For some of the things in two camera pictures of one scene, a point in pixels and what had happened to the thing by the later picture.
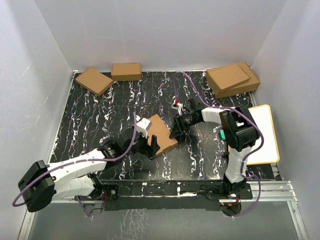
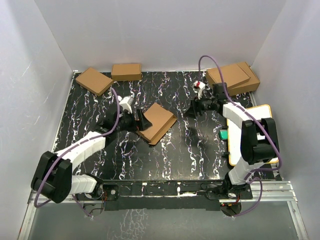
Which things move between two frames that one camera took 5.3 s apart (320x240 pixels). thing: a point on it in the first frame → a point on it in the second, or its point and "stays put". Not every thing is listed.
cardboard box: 160,128 → 161,119
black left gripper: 149,149 → 143,123
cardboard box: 129,72 stays put
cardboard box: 94,81 stays put
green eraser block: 222,134 stays put
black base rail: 159,195 stays put
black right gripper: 177,130 → 193,110
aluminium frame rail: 279,191 stays put
